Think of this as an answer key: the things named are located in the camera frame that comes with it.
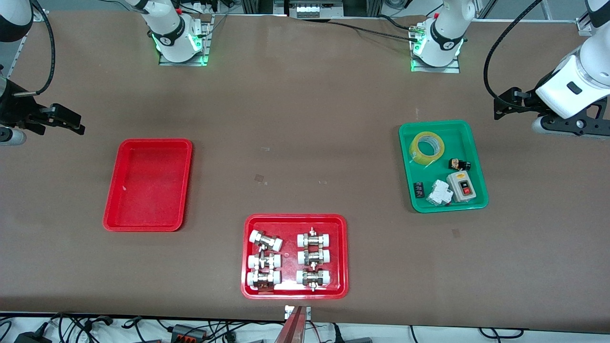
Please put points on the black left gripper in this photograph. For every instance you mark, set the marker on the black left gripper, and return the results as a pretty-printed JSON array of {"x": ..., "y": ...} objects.
[{"x": 527, "y": 101}]

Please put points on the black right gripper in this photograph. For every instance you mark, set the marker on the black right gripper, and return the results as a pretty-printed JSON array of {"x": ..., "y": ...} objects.
[{"x": 13, "y": 107}]

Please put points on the yellow tape roll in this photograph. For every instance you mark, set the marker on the yellow tape roll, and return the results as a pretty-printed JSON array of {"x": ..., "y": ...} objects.
[{"x": 419, "y": 159}]

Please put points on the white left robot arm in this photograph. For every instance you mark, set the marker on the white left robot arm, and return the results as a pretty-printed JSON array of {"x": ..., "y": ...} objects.
[{"x": 443, "y": 38}]

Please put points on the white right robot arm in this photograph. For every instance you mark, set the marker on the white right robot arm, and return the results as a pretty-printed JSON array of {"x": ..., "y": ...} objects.
[{"x": 167, "y": 28}]

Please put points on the green plastic tray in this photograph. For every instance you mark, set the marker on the green plastic tray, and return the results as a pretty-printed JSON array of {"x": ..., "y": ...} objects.
[{"x": 457, "y": 143}]

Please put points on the empty red plastic tray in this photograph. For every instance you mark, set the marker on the empty red plastic tray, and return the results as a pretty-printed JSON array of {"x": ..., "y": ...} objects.
[{"x": 147, "y": 190}]

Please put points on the red tray holding fittings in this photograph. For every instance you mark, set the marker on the red tray holding fittings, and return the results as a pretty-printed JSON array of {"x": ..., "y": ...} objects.
[{"x": 289, "y": 257}]

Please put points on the black yellow push button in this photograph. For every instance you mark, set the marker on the black yellow push button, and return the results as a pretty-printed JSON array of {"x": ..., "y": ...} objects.
[{"x": 458, "y": 165}]

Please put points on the white circuit breaker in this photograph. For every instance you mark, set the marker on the white circuit breaker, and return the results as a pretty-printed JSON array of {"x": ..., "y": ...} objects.
[{"x": 437, "y": 194}]

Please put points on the black terminal block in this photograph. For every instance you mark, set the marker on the black terminal block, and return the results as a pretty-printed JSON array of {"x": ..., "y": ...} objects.
[{"x": 419, "y": 189}]

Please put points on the black power adapter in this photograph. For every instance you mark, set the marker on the black power adapter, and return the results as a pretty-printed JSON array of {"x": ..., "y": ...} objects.
[{"x": 33, "y": 338}]

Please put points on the white power strip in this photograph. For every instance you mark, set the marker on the white power strip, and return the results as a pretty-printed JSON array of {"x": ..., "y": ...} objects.
[{"x": 310, "y": 9}]

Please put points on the white capped metal pipe fitting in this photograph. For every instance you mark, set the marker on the white capped metal pipe fitting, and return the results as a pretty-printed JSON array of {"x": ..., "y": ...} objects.
[
  {"x": 314, "y": 239},
  {"x": 266, "y": 240},
  {"x": 313, "y": 277},
  {"x": 313, "y": 257},
  {"x": 263, "y": 279},
  {"x": 264, "y": 261}
]

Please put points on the grey orange power adapter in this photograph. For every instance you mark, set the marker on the grey orange power adapter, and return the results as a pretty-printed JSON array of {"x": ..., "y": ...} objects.
[{"x": 188, "y": 332}]

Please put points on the reddish metal bar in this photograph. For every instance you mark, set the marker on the reddish metal bar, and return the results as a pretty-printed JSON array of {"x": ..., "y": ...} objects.
[{"x": 293, "y": 328}]

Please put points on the aluminium table edge rail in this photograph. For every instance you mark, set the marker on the aluminium table edge rail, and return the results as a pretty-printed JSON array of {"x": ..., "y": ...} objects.
[{"x": 21, "y": 45}]

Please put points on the grey push button switch box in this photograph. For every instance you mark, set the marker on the grey push button switch box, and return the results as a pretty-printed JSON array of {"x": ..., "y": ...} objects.
[{"x": 462, "y": 188}]

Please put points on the aluminium corner bracket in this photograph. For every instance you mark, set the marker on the aluminium corner bracket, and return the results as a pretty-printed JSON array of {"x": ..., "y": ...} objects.
[{"x": 584, "y": 26}]

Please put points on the aluminium right arm base plate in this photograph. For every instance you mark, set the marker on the aluminium right arm base plate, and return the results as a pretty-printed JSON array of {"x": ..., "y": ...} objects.
[{"x": 167, "y": 62}]

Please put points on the small silver bracket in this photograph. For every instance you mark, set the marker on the small silver bracket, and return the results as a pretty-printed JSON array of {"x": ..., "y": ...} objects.
[{"x": 288, "y": 312}]

